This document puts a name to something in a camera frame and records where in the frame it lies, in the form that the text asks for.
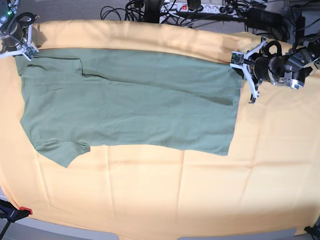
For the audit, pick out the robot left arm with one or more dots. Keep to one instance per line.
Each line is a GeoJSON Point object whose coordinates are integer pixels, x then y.
{"type": "Point", "coordinates": [286, 70]}

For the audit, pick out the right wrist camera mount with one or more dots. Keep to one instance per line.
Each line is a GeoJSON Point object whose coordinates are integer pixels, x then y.
{"type": "Point", "coordinates": [30, 49]}

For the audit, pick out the black centre stand post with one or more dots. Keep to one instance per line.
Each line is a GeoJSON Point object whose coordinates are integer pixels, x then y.
{"type": "Point", "coordinates": [152, 10]}

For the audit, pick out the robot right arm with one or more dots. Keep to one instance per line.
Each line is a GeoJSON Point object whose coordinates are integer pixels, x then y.
{"type": "Point", "coordinates": [10, 9]}

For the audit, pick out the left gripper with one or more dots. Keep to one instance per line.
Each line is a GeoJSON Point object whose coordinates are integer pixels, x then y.
{"type": "Point", "coordinates": [261, 67]}

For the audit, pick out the black clamp right corner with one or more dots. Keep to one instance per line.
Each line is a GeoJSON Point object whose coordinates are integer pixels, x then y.
{"type": "Point", "coordinates": [314, 231]}

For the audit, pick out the blue red clamp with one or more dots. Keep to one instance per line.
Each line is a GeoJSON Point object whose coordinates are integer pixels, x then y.
{"type": "Point", "coordinates": [12, 214]}

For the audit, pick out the green T-shirt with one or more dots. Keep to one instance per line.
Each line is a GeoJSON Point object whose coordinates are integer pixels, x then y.
{"type": "Point", "coordinates": [76, 98]}

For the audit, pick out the black power adapter brick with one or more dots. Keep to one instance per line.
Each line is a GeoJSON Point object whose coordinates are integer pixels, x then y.
{"type": "Point", "coordinates": [261, 19]}

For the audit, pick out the white power strip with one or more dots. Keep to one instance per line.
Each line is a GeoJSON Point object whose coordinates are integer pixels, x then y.
{"type": "Point", "coordinates": [182, 9]}

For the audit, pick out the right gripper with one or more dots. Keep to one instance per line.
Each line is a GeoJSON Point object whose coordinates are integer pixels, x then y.
{"type": "Point", "coordinates": [17, 36]}

